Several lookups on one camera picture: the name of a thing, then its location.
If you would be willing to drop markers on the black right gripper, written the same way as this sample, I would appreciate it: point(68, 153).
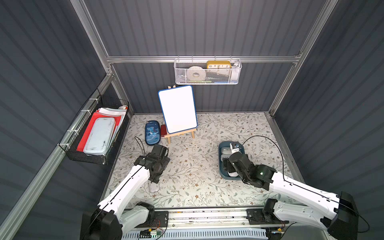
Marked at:
point(229, 163)

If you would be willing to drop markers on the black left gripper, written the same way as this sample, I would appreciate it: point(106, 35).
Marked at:
point(154, 173)

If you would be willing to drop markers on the grey white mouse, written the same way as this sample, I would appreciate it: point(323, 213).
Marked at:
point(226, 150)

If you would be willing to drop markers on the teal storage box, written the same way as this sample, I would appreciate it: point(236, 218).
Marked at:
point(222, 172)

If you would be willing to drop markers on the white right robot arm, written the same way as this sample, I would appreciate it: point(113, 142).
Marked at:
point(335, 213)

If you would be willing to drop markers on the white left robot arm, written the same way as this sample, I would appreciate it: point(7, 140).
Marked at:
point(109, 221)

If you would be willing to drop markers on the wooden easel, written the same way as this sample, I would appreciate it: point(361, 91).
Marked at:
point(180, 133)

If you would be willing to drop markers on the red wallet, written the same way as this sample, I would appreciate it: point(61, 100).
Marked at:
point(163, 130)

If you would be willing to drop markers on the blue pencil case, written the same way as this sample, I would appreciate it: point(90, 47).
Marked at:
point(152, 133)

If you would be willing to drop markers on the white flat case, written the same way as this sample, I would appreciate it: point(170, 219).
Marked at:
point(100, 136)

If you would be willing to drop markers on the red folder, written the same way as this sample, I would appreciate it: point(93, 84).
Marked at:
point(101, 113)

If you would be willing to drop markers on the white tape roll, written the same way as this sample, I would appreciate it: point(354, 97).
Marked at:
point(196, 73)

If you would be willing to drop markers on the yellow clock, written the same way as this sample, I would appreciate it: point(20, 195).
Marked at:
point(219, 64)

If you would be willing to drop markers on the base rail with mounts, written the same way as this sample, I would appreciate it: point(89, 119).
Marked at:
point(219, 223)

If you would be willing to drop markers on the white board with blue frame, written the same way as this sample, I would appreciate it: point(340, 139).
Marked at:
point(177, 108)

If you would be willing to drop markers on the black wire side basket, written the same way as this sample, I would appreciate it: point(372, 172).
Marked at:
point(71, 140)

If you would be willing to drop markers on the white wire wall basket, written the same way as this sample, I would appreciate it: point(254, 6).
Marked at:
point(213, 76)

